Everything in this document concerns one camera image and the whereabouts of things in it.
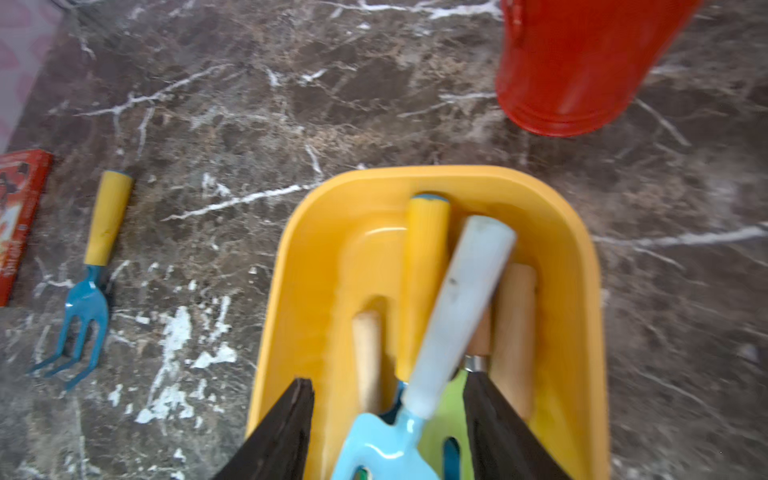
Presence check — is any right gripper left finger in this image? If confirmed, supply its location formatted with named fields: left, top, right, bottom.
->
left=214, top=378, right=315, bottom=480

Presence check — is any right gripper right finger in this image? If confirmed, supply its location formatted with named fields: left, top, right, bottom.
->
left=463, top=372, right=569, bottom=480

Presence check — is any white handle lightblue fork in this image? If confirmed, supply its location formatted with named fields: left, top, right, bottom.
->
left=331, top=215, right=516, bottom=479

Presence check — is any yellow handle teal fork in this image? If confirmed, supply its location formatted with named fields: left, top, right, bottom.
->
left=30, top=170, right=134, bottom=392

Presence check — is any yellow storage box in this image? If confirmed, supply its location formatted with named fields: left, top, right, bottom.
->
left=247, top=165, right=611, bottom=479

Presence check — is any red comic book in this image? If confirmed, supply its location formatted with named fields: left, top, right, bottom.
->
left=1, top=149, right=53, bottom=307

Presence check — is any red pencil cup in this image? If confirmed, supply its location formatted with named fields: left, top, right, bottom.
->
left=496, top=0, right=699, bottom=137

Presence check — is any wood handle lime fork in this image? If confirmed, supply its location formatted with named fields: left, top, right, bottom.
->
left=419, top=306, right=492, bottom=479

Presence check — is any yellow handle blue fork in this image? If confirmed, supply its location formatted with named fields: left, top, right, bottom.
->
left=381, top=193, right=451, bottom=424

